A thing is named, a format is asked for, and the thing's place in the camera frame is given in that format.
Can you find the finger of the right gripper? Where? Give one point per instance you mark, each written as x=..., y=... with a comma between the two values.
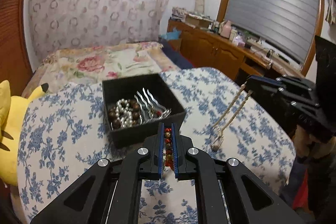
x=264, y=87
x=298, y=82

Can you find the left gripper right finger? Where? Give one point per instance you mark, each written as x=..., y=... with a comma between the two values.
x=227, y=191

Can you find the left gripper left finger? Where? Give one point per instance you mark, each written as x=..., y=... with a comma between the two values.
x=109, y=191

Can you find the silver hair comb pin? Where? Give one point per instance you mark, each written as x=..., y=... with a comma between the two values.
x=151, y=110

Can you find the black jewelry box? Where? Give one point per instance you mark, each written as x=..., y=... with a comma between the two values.
x=134, y=107

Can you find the right hand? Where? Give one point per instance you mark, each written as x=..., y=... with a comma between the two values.
x=307, y=145

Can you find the pink tissue box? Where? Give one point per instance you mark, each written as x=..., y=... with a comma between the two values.
x=238, y=41

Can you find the wooden side cabinet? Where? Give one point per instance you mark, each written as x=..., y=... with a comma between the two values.
x=205, y=49

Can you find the pink thermos jug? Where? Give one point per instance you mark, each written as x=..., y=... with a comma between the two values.
x=225, y=29

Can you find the grey window blind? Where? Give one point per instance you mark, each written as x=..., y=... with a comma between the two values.
x=288, y=25

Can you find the cardboard box on cabinet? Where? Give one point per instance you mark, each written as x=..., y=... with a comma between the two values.
x=197, y=21

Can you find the blue gift bag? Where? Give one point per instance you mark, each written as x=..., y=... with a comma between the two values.
x=173, y=35

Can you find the stack of folded papers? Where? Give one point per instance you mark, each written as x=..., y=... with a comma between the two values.
x=178, y=13

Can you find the yellow Pikachu plush toy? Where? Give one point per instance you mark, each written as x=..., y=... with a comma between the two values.
x=13, y=111

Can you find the floral bed blanket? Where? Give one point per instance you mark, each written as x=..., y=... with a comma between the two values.
x=96, y=64

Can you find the brown louvered wardrobe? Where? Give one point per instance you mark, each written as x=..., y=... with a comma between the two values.
x=15, y=66

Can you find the pink circle patterned curtain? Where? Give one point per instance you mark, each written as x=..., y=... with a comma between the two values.
x=70, y=24

